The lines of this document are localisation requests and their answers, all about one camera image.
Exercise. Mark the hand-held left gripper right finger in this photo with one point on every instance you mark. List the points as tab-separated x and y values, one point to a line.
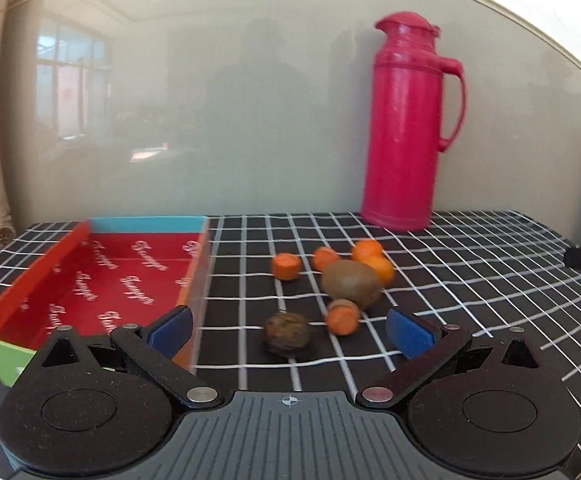
410	334

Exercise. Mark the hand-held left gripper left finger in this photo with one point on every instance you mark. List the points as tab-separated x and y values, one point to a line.
173	331

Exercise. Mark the small orange mandarin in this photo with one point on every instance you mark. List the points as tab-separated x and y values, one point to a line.
367	249
324	258
382	269
286	266
342	318

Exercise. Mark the red printed cardboard box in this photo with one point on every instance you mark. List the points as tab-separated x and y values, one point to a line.
115	280

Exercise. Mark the brown kiwi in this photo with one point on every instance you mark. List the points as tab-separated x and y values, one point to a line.
349	282

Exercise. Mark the brown walnut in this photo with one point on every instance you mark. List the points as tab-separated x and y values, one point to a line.
287	334

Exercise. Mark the black white checked tablecloth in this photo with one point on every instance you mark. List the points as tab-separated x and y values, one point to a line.
480	290

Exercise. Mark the red thermos jug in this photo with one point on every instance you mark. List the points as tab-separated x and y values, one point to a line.
403	125

